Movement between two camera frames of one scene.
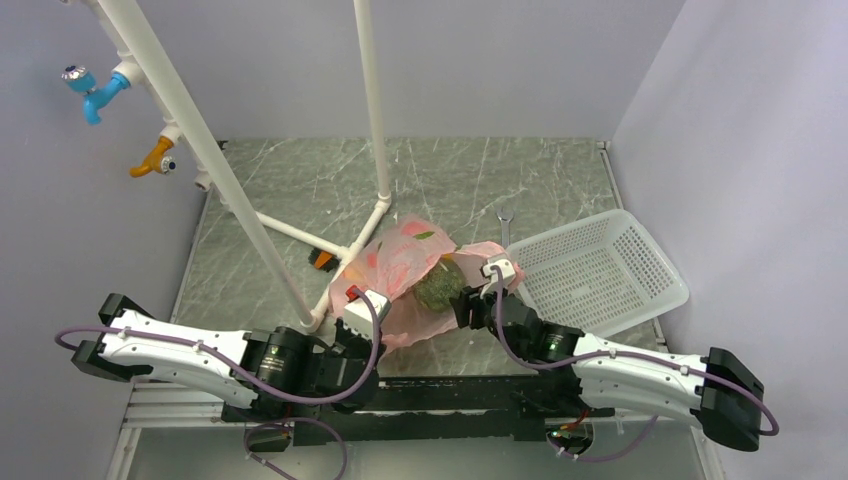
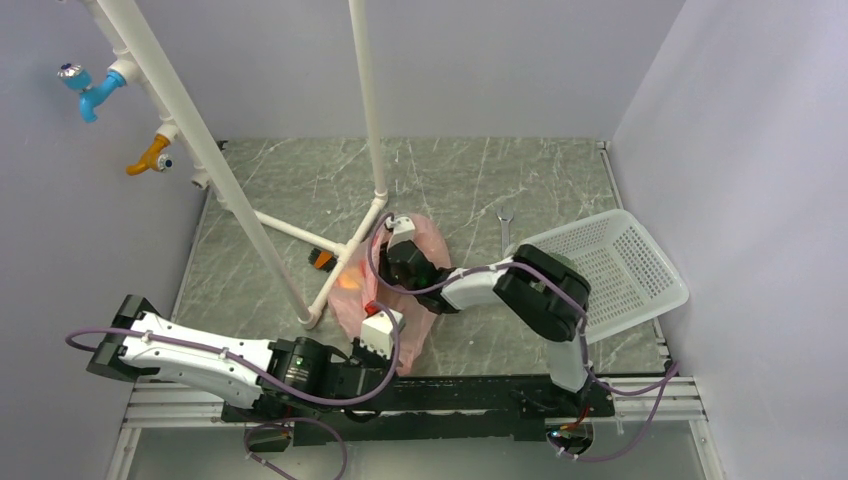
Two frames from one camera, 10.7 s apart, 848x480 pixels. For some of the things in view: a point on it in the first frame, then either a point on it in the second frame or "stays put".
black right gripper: (469, 299) -> (384, 269)
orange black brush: (323, 260) stays put
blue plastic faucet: (81, 80) stays put
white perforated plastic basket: (600, 275) stays put
